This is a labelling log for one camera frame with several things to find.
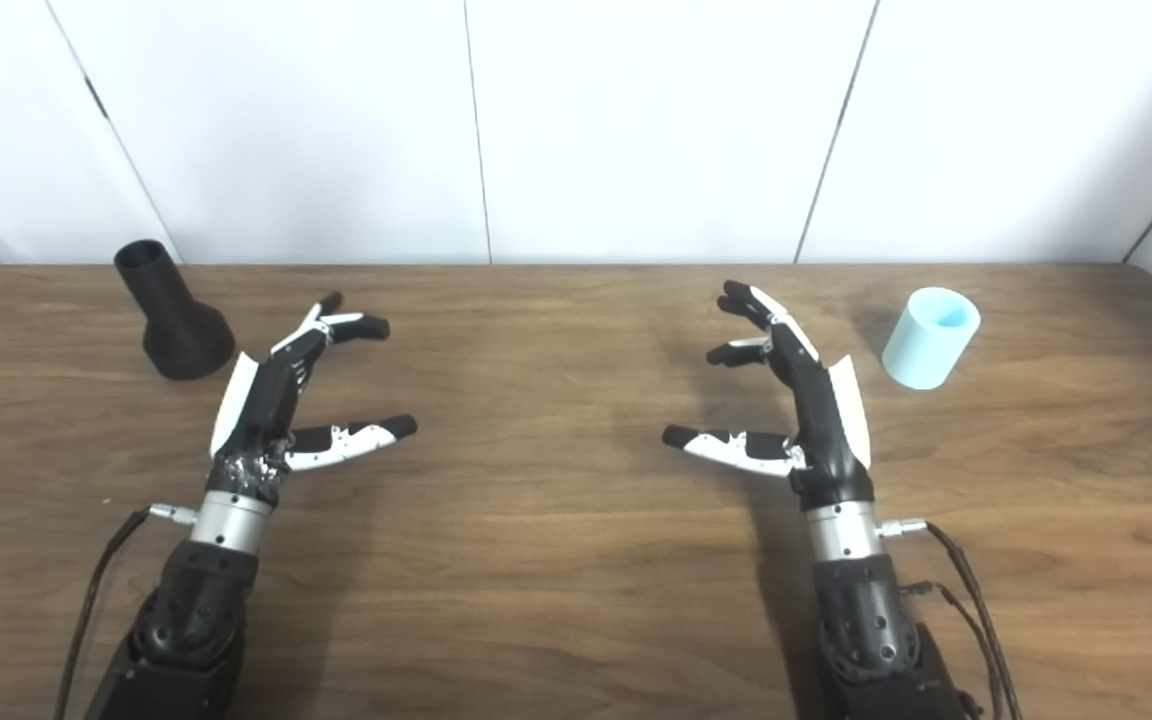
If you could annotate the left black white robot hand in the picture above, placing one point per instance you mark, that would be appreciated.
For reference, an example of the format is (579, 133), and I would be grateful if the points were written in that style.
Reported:
(261, 410)

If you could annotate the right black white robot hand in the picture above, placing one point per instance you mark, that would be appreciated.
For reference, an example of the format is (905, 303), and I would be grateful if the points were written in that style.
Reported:
(821, 420)

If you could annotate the black flared nozzle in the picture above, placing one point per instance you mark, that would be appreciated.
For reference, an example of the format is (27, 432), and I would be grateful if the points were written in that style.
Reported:
(176, 320)

